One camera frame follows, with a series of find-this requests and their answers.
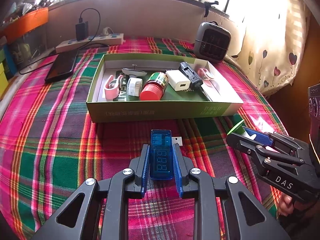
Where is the red cap medicine bottle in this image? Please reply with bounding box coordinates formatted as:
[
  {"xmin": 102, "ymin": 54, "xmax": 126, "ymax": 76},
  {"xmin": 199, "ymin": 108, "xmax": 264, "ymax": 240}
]
[{"xmin": 139, "ymin": 72, "xmax": 168, "ymax": 101}]

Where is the blue book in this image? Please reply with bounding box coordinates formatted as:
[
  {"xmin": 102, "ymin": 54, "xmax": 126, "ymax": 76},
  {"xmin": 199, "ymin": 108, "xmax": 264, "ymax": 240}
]
[{"xmin": 3, "ymin": 44, "xmax": 17, "ymax": 79}]

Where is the clear glass tank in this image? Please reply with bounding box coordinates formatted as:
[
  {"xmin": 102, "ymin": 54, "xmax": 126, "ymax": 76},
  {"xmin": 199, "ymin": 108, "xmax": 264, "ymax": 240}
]
[{"xmin": 9, "ymin": 25, "xmax": 47, "ymax": 70}]

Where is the white USB wall charger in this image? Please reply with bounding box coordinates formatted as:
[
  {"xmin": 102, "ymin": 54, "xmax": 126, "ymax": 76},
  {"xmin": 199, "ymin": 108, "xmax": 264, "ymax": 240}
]
[{"xmin": 165, "ymin": 70, "xmax": 190, "ymax": 92}]

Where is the person right hand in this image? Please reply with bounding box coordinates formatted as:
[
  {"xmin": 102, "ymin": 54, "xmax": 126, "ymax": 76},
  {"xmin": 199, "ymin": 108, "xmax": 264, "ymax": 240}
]
[{"xmin": 277, "ymin": 193, "xmax": 308, "ymax": 217}]

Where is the black window latch hook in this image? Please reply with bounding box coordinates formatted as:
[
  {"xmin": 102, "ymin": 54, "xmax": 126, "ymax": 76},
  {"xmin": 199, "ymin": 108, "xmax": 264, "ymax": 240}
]
[{"xmin": 204, "ymin": 1, "xmax": 219, "ymax": 18}]

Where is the orange plastic bin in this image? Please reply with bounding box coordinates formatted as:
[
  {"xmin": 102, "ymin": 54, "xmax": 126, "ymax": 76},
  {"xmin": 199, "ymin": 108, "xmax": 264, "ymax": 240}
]
[{"xmin": 1, "ymin": 8, "xmax": 48, "ymax": 44}]

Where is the heart pattern curtain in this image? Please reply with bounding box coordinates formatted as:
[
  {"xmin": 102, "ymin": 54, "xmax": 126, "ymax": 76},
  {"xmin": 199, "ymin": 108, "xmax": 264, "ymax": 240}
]
[{"xmin": 228, "ymin": 0, "xmax": 308, "ymax": 96}]

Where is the black power adapter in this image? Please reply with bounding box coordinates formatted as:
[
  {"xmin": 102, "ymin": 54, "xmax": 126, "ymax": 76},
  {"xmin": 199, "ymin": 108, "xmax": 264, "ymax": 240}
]
[{"xmin": 75, "ymin": 21, "xmax": 88, "ymax": 41}]

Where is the small white cap bottle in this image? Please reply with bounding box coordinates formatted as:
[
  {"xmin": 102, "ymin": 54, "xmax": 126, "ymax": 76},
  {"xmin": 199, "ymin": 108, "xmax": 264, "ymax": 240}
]
[{"xmin": 126, "ymin": 77, "xmax": 143, "ymax": 97}]

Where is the black charging cable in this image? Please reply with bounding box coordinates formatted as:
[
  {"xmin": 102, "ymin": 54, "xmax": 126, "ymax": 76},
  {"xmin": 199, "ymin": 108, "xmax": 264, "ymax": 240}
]
[{"xmin": 18, "ymin": 7, "xmax": 111, "ymax": 75}]

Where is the blue USB voltage meter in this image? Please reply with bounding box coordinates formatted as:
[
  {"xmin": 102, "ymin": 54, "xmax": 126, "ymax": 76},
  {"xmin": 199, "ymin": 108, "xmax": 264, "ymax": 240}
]
[{"xmin": 149, "ymin": 129, "xmax": 181, "ymax": 181}]

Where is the yellow box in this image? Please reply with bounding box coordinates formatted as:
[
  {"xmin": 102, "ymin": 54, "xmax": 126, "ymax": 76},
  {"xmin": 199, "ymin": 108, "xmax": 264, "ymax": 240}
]
[{"xmin": 0, "ymin": 63, "xmax": 8, "ymax": 96}]

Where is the green cardboard box tray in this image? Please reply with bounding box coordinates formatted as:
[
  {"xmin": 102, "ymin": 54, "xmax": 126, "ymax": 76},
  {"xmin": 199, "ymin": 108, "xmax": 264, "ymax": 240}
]
[{"xmin": 86, "ymin": 54, "xmax": 243, "ymax": 123}]

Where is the white plug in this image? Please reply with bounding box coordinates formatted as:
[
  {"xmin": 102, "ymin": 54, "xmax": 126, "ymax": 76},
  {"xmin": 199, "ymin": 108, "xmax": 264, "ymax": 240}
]
[{"xmin": 100, "ymin": 27, "xmax": 114, "ymax": 36}]

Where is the pink white small gadget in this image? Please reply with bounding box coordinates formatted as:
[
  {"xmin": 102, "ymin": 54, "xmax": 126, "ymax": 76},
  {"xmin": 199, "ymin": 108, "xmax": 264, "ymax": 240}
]
[{"xmin": 197, "ymin": 68, "xmax": 214, "ymax": 80}]

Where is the grey desktop fan heater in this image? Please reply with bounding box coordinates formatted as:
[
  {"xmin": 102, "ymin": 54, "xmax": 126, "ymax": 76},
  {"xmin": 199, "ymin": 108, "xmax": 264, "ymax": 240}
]
[{"xmin": 193, "ymin": 22, "xmax": 231, "ymax": 63}]

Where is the white power strip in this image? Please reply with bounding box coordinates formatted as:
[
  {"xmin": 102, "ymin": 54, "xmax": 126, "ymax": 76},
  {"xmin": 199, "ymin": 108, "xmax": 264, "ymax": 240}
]
[{"xmin": 55, "ymin": 33, "xmax": 124, "ymax": 53}]

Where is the black smartphone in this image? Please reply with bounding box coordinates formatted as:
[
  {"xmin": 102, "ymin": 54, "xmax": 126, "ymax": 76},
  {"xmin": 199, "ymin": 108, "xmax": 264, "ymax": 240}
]
[{"xmin": 44, "ymin": 50, "xmax": 78, "ymax": 83}]

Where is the pink white cable clip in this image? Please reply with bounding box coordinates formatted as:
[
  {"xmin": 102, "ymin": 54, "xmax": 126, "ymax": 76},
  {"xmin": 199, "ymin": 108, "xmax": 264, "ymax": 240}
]
[{"xmin": 104, "ymin": 75, "xmax": 123, "ymax": 100}]

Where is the black white round holder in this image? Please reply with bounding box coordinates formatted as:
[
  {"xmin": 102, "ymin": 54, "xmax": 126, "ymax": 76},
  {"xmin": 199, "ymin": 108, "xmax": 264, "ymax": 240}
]
[{"xmin": 121, "ymin": 64, "xmax": 147, "ymax": 77}]

